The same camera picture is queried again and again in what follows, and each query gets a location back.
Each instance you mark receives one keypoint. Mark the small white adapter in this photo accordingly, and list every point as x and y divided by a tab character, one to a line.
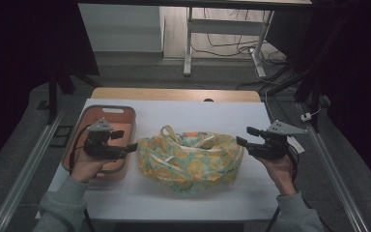
306	117

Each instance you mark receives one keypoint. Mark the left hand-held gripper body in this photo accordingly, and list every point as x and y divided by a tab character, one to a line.
104	150

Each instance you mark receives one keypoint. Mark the person's right hand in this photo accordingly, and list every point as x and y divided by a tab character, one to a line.
280	174

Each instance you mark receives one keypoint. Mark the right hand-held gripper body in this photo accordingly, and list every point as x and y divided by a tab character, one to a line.
270	150

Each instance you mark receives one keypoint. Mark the yellow floral fabric bag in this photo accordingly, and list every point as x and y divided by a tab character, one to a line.
190	161

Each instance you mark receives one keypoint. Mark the aluminium rail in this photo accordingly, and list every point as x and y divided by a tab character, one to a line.
335	174
25	167

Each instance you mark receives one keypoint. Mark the white metal desk frame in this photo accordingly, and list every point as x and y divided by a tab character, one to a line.
225	26

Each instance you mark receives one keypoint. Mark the pink plastic basket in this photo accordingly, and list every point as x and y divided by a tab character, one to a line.
122	121

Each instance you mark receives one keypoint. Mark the white power strip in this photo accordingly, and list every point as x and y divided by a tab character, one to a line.
298	145

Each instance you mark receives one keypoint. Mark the person's left hand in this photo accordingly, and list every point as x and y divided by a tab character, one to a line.
85	166

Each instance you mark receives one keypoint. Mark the wooden table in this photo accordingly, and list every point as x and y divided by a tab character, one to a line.
174	94

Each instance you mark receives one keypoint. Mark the black metal stand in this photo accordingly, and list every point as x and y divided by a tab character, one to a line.
53	96
312	93

